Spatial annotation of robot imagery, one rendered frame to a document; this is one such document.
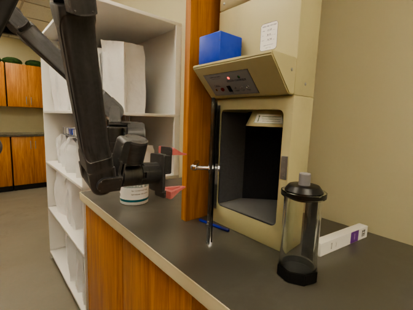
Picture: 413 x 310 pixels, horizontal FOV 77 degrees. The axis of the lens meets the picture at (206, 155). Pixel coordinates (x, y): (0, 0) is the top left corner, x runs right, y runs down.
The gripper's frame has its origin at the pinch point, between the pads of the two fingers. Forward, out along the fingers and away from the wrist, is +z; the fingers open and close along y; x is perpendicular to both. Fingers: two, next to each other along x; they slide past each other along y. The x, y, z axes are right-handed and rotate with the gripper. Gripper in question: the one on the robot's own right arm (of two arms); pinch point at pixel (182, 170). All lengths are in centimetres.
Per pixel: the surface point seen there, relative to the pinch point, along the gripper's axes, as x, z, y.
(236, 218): -2.6, 23.4, -18.2
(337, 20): -16, 62, 59
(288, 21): -20, 20, 44
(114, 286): 44, 0, -57
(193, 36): 14.1, 13.7, 45.4
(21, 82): 498, 35, 83
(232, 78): -5.7, 13.4, 28.4
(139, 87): 113, 48, 42
